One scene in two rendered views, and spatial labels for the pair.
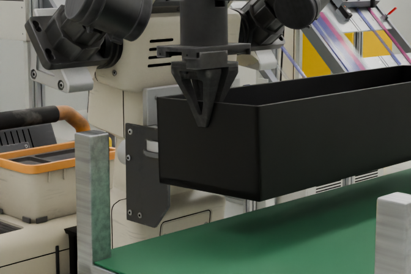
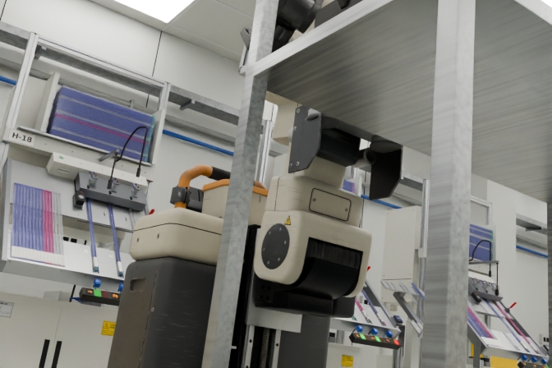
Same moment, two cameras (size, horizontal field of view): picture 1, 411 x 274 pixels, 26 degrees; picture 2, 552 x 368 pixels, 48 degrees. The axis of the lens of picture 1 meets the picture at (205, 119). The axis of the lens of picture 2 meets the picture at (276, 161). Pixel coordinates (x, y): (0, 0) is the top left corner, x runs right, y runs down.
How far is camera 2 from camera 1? 81 cm
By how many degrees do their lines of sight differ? 29
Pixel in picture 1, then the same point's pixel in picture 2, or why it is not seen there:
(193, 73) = not seen: outside the picture
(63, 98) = not seen: hidden behind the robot
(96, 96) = (279, 117)
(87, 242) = (255, 49)
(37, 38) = (246, 34)
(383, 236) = not seen: outside the picture
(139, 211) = (297, 162)
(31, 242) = (218, 222)
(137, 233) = (294, 188)
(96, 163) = (269, 2)
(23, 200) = (218, 206)
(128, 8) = (305, 2)
